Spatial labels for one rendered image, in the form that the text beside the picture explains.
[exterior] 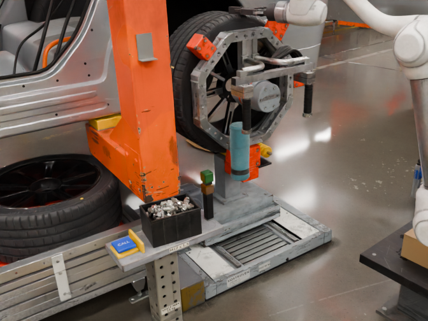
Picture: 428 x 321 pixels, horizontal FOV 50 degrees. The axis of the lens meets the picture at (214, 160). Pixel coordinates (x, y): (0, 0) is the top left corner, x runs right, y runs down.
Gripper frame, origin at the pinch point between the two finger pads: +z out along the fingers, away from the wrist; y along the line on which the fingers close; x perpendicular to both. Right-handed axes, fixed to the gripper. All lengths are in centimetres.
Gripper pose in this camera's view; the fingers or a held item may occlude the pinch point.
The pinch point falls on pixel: (235, 10)
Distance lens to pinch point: 215.1
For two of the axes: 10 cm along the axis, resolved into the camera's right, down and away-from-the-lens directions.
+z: -8.5, -2.0, 4.9
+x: -0.2, -9.2, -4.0
